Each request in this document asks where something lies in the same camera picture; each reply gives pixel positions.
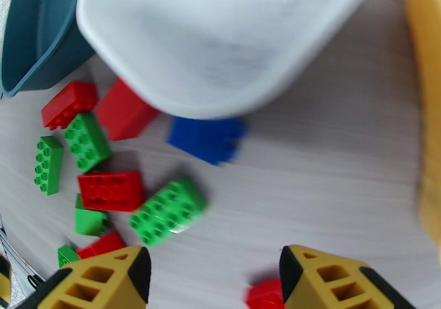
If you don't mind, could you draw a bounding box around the white plastic container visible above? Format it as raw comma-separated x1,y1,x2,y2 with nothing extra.
76,0,386,121

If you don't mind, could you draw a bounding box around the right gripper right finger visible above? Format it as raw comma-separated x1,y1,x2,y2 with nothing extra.
279,244,420,309

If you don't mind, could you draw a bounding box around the teal plastic container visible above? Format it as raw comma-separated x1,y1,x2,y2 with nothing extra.
0,0,97,99

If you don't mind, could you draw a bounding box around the small green lego brick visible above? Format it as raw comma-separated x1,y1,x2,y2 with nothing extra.
74,193,109,237
56,244,82,269

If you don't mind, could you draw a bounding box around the red lego brick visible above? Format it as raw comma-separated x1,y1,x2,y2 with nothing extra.
77,171,146,213
76,231,127,260
245,276,285,309
94,77,161,142
40,81,100,131

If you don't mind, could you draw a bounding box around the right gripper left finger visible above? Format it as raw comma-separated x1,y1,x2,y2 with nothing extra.
13,246,152,309

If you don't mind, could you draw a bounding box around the blue lego brick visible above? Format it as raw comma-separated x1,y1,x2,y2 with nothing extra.
165,115,250,167

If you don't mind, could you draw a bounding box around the yellow plastic container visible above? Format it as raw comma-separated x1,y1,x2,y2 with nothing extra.
405,0,441,254

